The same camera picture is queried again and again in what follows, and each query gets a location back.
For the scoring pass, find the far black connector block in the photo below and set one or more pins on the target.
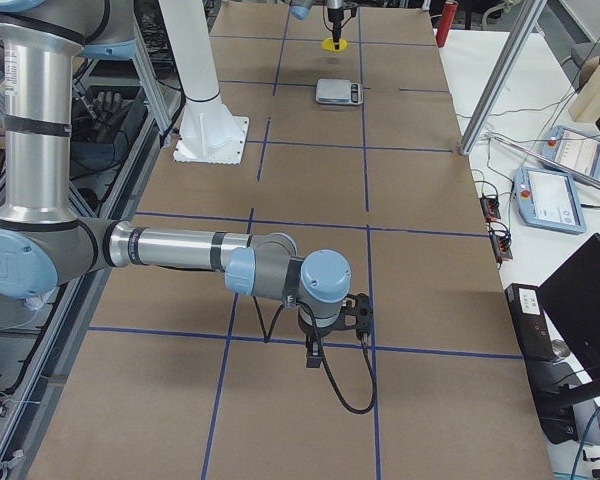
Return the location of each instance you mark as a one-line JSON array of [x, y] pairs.
[[490, 207]]

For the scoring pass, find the teach pendant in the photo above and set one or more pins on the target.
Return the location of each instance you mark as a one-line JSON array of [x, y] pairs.
[[548, 200], [574, 149]]

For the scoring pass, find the silver digital kitchen scale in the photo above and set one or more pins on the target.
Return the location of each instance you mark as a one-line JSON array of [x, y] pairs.
[[339, 92]]

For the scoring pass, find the black connector block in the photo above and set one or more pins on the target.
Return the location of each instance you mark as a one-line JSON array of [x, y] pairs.
[[500, 238], [490, 207]]

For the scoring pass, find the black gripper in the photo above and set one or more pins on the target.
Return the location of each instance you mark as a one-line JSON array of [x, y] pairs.
[[335, 13], [316, 333]]

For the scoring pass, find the far teach pendant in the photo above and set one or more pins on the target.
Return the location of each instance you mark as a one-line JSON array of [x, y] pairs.
[[574, 149]]

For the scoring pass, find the yellow mango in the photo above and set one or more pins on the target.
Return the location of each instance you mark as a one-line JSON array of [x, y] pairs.
[[330, 45]]

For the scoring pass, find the near teach pendant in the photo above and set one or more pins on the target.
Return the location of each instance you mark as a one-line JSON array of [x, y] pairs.
[[548, 200]]

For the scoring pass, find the aluminium frame post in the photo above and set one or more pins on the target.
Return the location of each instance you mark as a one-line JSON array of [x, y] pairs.
[[522, 28]]

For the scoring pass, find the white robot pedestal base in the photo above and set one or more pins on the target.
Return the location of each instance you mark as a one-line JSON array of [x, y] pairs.
[[209, 132]]

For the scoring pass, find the black monitor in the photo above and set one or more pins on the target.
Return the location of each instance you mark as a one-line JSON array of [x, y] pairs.
[[571, 298]]

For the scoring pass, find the near black connector block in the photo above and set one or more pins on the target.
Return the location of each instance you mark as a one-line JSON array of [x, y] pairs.
[[500, 238]]

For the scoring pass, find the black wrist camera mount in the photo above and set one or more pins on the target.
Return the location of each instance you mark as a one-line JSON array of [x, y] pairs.
[[356, 315]]

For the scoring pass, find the black computer box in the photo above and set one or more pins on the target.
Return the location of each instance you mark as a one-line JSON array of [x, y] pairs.
[[530, 326]]

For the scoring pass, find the red cylinder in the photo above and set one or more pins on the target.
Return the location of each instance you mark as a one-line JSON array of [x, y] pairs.
[[446, 20]]

